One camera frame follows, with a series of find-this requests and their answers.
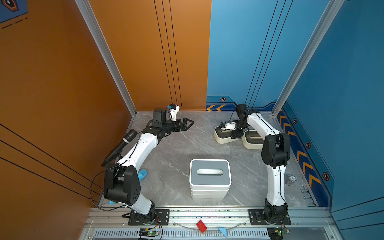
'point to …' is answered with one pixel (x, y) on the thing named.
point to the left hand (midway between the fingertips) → (189, 121)
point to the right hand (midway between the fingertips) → (235, 130)
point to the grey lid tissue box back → (209, 191)
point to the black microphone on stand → (118, 151)
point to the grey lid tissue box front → (196, 197)
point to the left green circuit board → (148, 232)
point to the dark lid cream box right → (252, 139)
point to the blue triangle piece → (224, 230)
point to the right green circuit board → (281, 232)
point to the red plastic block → (201, 226)
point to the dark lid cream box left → (222, 136)
